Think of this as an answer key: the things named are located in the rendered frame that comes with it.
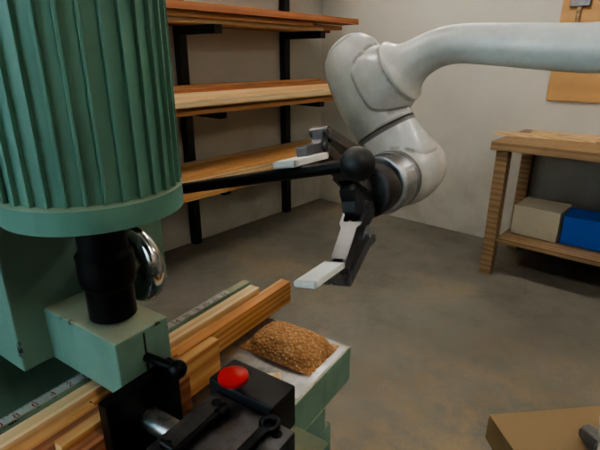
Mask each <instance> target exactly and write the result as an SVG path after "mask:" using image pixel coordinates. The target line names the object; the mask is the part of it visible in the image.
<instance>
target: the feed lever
mask: <svg viewBox="0 0 600 450"><path fill-rule="evenodd" d="M375 164H376V163H375V158H374V156H373V154H372V152H371V151H370V150H369V149H367V148H366V147H363V146H353V147H350V148H349V149H347V150H346V151H345V152H344V153H343V155H342V156H341V159H340V160H334V161H328V162H317V163H311V164H305V165H300V166H298V167H295V168H285V169H275V170H269V171H258V172H252V173H246V174H240V175H234V176H228V177H222V178H216V179H205V180H198V181H193V182H187V183H182V187H183V194H187V193H195V192H201V191H208V190H215V189H222V188H235V187H242V186H249V185H256V184H262V183H270V182H277V181H283V180H291V179H303V178H310V177H318V176H324V175H331V174H339V173H343V175H344V176H345V177H346V178H347V179H349V180H352V181H357V182H359V181H363V180H366V179H367V178H369V177H370V176H371V174H372V173H373V172H374V169H375Z"/></svg>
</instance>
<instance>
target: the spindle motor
mask: <svg viewBox="0 0 600 450"><path fill-rule="evenodd" d="M183 203H184V197H183V187H182V178H181V168H180V158H179V139H178V128H177V118H176V108H175V98H174V88H173V78H172V67H171V49H170V39H169V29H168V19H167V8H166V0H0V227H1V228H3V229H5V230H7V231H10V232H12V233H16V234H21V235H25V236H33V237H47V238H63V237H79V236H90V235H97V234H104V233H109V232H114V231H120V230H125V229H132V228H135V227H139V226H142V225H146V224H148V223H151V222H154V221H158V220H160V219H162V218H165V217H167V216H169V215H171V214H172V213H175V212H176V211H177V210H178V209H179V208H180V207H181V206H182V205H183Z"/></svg>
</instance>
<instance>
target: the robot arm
mask: <svg viewBox="0 0 600 450"><path fill-rule="evenodd" d="M456 63H472V64H483V65H493V66H503V67H513V68H523V69H533V70H543V71H563V72H575V73H600V21H596V22H479V23H461V24H454V25H448V26H444V27H440V28H437V29H433V30H430V31H428V32H425V33H423V34H421V35H419V36H418V37H414V38H412V39H410V40H408V41H406V42H404V43H402V44H393V43H390V42H384V43H382V44H381V45H380V44H379V43H378V41H377V40H376V39H375V38H374V37H372V36H369V35H367V34H364V33H362V32H358V33H350V34H347V35H345V36H343V37H342V38H341V39H339V40H338V41H337V42H336V43H335V44H334V45H333V46H332V47H331V48H330V50H329V52H328V56H327V60H326V62H325V71H326V77H327V81H328V84H329V90H330V93H331V94H332V97H333V99H334V101H335V104H336V106H337V108H338V111H339V113H340V115H341V117H342V119H343V120H344V122H345V124H346V126H347V127H348V129H349V130H350V131H351V133H352V134H353V135H354V137H355V139H356V140H357V142H358V144H359V145H357V144H355V143H354V142H352V141H351V140H349V139H348V138H346V137H345V136H343V135H342V134H340V133H339V132H337V131H336V130H334V129H333V128H331V127H330V126H323V127H317V128H310V129H309V135H310V137H311V138H312V142H311V144H306V145H303V146H298V147H297V148H296V157H293V158H289V159H286V160H282V161H278V162H274V163H273V169H285V168H295V167H298V166H300V165H305V164H308V163H314V162H319V163H322V162H328V161H334V160H340V159H341V155H343V153H344V152H345V151H346V150H347V149H349V148H350V147H353V146H363V147H366V148H367V149H369V150H370V151H371V152H372V154H373V156H374V158H375V163H376V164H375V169H374V172H373V173H372V174H371V176H370V177H369V178H367V179H366V180H363V181H359V182H357V181H352V180H349V179H347V178H346V177H345V176H344V175H343V173H339V174H331V176H332V177H333V181H334V182H335V183H336V184H337V185H338V186H339V187H340V190H339V194H340V198H341V202H342V216H341V219H340V222H339V226H340V227H341V229H340V231H339V234H338V237H337V242H336V244H335V246H334V249H333V252H332V255H331V257H330V260H329V262H323V263H321V264H320V265H318V266H317V267H315V268H313V269H312V270H310V271H308V272H307V273H305V275H303V276H302V277H300V278H299V279H296V280H295V281H294V286H295V287H296V288H312V289H316V288H317V287H319V286H320V285H321V284H322V285H330V284H331V283H332V285H334V286H343V287H351V286H352V284H353V282H354V279H355V277H356V275H357V273H358V271H359V270H360V267H361V265H362V263H363V260H364V258H365V256H366V254H367V253H368V251H369V249H370V247H371V246H372V245H373V244H374V243H375V242H376V235H375V234H371V233H370V229H369V224H370V223H371V220H372V219H373V218H375V217H378V216H380V215H381V214H390V213H394V212H395V211H397V210H399V209H400V208H402V207H404V206H406V205H410V204H415V203H418V202H420V201H421V200H423V199H424V198H426V197H428V196H429V195H430V194H432V193H433V192H434V191H435V190H436V189H437V188H438V186H439V185H440V184H441V182H442V181H443V179H444V177H445V175H446V171H447V159H446V154H445V152H444V150H443V149H442V148H441V146H440V145H439V144H438V143H437V142H436V141H434V140H433V138H432V137H430V136H429V134H428V133H427V132H426V131H425V130H424V129H423V127H422V126H421V125H420V123H419V122H418V121H417V119H416V117H415V116H414V114H413V111H412V108H411V106H412V105H413V103H414V101H415V100H416V99H417V98H419V97H420V95H421V86H422V83H423V81H424V80H425V79H426V78H427V77H428V76H429V75H430V74H431V73H432V72H433V71H435V70H437V69H439V68H441V67H444V66H447V65H449V64H456ZM349 220H350V221H349ZM579 437H580V438H581V439H582V441H583V442H584V443H585V444H586V446H587V447H588V448H589V449H590V450H600V420H599V429H597V428H595V427H593V426H592V425H589V424H587V425H582V427H581V429H579Z"/></svg>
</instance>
